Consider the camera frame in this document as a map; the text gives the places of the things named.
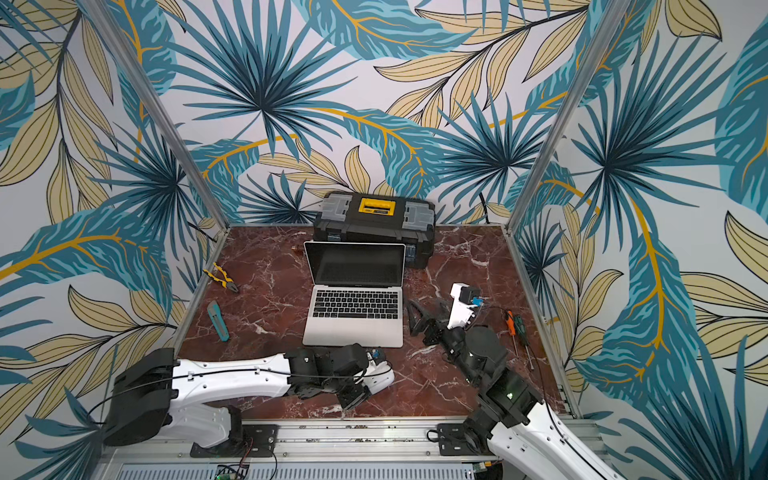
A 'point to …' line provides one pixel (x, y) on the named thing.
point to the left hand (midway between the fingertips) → (360, 388)
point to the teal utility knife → (218, 319)
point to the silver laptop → (357, 294)
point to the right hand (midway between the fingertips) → (407, 312)
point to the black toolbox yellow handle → (376, 217)
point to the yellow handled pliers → (226, 281)
